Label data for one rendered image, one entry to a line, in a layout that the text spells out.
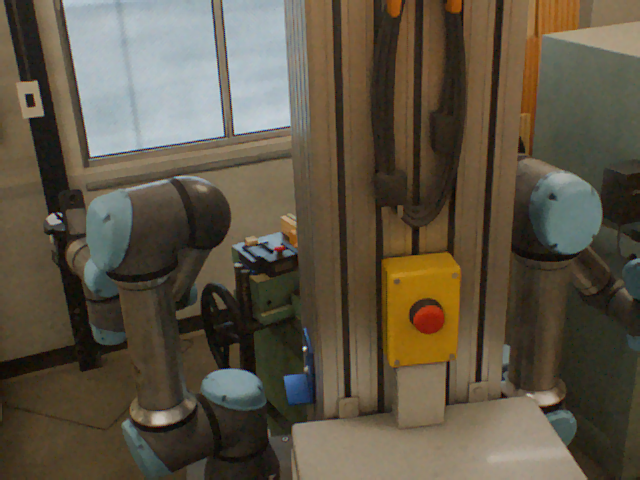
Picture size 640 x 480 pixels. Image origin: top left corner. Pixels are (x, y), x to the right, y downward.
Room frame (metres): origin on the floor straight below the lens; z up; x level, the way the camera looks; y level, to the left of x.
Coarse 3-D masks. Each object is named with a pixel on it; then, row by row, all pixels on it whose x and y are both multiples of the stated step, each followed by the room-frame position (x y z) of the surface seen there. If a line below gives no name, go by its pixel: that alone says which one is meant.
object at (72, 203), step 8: (64, 192) 1.50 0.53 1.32; (72, 192) 1.51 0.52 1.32; (80, 192) 1.51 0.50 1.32; (64, 200) 1.49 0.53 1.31; (72, 200) 1.49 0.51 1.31; (80, 200) 1.50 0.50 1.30; (64, 208) 1.48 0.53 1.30; (72, 208) 1.49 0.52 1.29; (80, 208) 1.49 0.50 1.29; (64, 216) 1.48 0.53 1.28; (72, 216) 1.48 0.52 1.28; (80, 216) 1.48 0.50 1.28; (64, 224) 1.48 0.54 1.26; (72, 224) 1.47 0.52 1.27; (80, 224) 1.47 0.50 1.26; (72, 232) 1.46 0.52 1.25; (80, 232) 1.47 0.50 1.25
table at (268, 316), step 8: (280, 232) 2.20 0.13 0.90; (264, 240) 2.14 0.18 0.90; (272, 240) 2.14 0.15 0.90; (280, 240) 2.14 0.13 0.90; (288, 240) 2.14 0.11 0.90; (232, 248) 2.11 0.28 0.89; (240, 248) 2.09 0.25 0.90; (232, 256) 2.11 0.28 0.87; (296, 296) 1.78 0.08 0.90; (288, 304) 1.79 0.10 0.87; (296, 304) 1.77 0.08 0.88; (256, 312) 1.77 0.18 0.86; (264, 312) 1.76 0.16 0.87; (272, 312) 1.75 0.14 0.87; (280, 312) 1.76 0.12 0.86; (288, 312) 1.77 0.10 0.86; (296, 312) 1.78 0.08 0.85; (264, 320) 1.74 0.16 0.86; (272, 320) 1.75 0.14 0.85
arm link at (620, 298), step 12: (624, 288) 1.30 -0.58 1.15; (612, 300) 1.29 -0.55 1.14; (624, 300) 1.27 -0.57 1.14; (636, 300) 1.23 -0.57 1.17; (612, 312) 1.28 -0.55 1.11; (624, 312) 1.25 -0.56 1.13; (636, 312) 1.23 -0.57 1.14; (624, 324) 1.25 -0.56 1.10; (636, 324) 1.22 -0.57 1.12; (636, 336) 1.22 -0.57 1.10; (636, 348) 1.22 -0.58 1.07
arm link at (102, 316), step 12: (96, 300) 1.31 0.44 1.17; (108, 300) 1.31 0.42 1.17; (96, 312) 1.31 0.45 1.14; (108, 312) 1.31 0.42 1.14; (120, 312) 1.33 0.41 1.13; (96, 324) 1.32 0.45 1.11; (108, 324) 1.31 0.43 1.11; (120, 324) 1.32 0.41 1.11; (96, 336) 1.32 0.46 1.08; (108, 336) 1.31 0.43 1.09; (120, 336) 1.32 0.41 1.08
